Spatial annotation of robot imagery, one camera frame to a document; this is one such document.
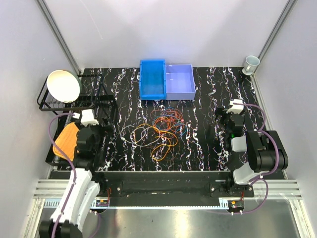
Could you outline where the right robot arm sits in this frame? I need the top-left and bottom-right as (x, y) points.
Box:
(215, 107), (288, 197)

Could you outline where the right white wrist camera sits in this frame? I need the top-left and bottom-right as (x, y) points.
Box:
(227, 99), (244, 114)

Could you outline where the pink thin cable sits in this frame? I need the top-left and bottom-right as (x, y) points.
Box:
(150, 106), (184, 124)

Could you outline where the left aluminium frame post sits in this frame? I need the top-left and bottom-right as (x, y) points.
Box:
(35, 0), (81, 73)

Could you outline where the blue plastic bin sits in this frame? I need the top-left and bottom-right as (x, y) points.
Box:
(139, 59), (166, 101)

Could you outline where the white ceramic mug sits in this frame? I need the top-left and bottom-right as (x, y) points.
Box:
(242, 56), (261, 75)

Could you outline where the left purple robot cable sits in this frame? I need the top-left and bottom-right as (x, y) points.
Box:
(48, 112), (80, 238)

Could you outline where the right aluminium frame post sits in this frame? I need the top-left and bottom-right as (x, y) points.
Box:
(258, 0), (297, 61)

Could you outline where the white thin cable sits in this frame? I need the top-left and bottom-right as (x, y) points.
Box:
(120, 124), (159, 147)

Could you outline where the black wire dish rack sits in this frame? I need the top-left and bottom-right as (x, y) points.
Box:
(37, 69), (117, 170)

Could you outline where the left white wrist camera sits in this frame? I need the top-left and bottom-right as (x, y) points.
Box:
(72, 109), (99, 126)

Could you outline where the orange perforated mat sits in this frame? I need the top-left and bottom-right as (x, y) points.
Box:
(55, 122), (79, 161)

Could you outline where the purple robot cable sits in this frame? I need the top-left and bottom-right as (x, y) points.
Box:
(205, 103), (284, 215)
(48, 112), (80, 238)

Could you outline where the lavender plastic bin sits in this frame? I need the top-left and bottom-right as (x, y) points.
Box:
(165, 64), (196, 101)

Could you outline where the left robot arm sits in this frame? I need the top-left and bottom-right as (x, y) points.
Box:
(39, 122), (107, 238)

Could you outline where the aluminium frame post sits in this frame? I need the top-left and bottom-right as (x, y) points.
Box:
(258, 0), (297, 61)
(35, 0), (81, 73)

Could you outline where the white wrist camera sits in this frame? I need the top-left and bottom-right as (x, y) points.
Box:
(72, 109), (99, 126)
(227, 99), (244, 114)

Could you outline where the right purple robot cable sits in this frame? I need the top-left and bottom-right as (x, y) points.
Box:
(205, 103), (284, 215)

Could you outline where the white bowl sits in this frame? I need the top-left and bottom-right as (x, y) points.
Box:
(47, 70), (82, 103)

